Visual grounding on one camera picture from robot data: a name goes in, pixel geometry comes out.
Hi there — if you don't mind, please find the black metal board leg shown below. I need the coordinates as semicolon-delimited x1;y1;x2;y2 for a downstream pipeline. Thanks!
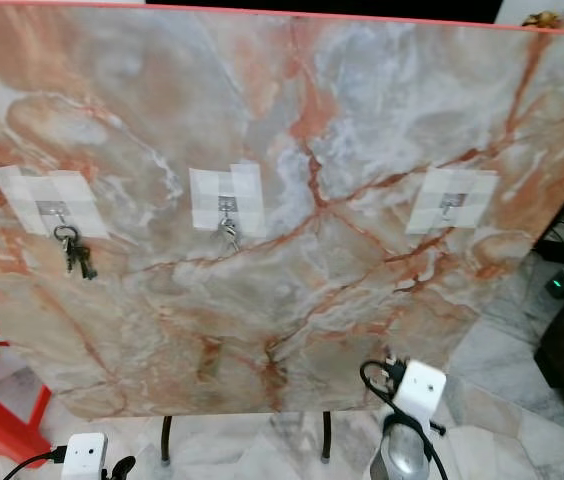
159;414;174;467
321;411;334;462

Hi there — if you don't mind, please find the red-edged marble board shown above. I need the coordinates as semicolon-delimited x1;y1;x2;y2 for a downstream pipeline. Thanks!
0;0;564;422

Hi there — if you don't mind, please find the small silver key bunch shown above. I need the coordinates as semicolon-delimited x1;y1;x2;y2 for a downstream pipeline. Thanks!
218;219;244;252

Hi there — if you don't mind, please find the brown ornament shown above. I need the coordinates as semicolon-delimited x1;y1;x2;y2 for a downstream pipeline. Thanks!
521;4;564;32

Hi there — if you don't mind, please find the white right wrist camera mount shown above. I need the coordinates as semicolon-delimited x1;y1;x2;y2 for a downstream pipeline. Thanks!
397;360;447;427

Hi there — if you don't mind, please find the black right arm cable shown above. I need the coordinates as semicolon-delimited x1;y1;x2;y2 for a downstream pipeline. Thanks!
359;360;454;480

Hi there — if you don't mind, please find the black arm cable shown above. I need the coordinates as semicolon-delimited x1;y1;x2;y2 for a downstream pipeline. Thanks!
359;360;454;480
2;446;68;480

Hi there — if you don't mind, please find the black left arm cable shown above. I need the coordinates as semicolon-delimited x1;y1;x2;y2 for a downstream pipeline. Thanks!
2;446;68;480

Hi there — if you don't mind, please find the small metal wall hook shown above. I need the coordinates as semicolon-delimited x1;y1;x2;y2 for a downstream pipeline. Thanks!
43;200;74;230
438;194;469;222
216;196;239;224

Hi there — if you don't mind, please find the dark key bunch black ring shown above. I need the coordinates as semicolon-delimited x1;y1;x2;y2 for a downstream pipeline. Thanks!
52;224;99;282

